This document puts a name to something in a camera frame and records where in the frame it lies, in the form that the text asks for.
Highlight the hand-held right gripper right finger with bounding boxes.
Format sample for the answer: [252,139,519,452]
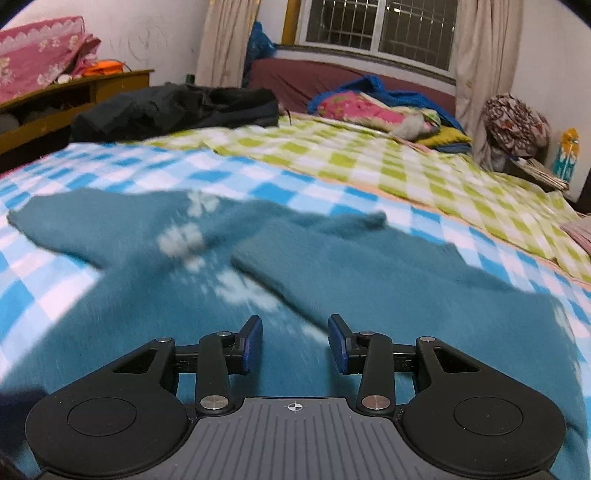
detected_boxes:
[327,314,482,414]

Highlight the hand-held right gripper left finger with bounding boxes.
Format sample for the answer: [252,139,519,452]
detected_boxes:
[111,315,264,416]

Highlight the teal knit sweater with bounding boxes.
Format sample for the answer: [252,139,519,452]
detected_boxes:
[0,187,588,464]

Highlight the green checked blanket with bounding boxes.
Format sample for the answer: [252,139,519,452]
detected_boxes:
[143,111,591,283]

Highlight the grey white cloth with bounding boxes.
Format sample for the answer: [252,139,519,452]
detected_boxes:
[388,113,439,139]

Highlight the yellow pillow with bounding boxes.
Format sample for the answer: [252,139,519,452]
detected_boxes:
[416,124,474,149]

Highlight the pink floral quilt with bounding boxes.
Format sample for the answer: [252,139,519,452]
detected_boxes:
[316,91,441,136]

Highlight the blue checked blanket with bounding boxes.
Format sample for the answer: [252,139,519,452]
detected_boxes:
[0,137,591,467]

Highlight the black coat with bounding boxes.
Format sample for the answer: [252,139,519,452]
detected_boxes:
[69,82,280,143]

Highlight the blue fleece blanket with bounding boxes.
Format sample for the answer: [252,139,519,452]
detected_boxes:
[307,75,465,133]

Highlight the maroon headboard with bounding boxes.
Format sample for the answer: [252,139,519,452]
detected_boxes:
[249,58,458,131]

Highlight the pink striped cloth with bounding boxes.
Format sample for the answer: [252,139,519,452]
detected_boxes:
[560,222,591,257]

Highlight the stack of papers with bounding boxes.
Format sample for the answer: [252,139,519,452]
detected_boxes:
[512,157,571,192]

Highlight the brown patterned cloth bundle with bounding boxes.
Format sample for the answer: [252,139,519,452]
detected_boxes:
[484,93,551,158]

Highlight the wooden cabinet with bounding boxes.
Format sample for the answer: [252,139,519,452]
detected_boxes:
[0,69,155,158]

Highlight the blue hanging cloth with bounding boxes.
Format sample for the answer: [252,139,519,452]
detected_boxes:
[246,21,278,63]

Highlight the beige curtain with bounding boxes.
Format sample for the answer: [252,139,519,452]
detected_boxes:
[455,0,527,169]
[196,0,290,88]

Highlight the orange cloth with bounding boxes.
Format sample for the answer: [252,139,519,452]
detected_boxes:
[83,60,129,77]

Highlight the barred window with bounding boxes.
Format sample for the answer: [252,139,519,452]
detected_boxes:
[295,0,459,73]

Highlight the folded pink patterned quilt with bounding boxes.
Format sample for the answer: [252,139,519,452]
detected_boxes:
[0,16,102,104]

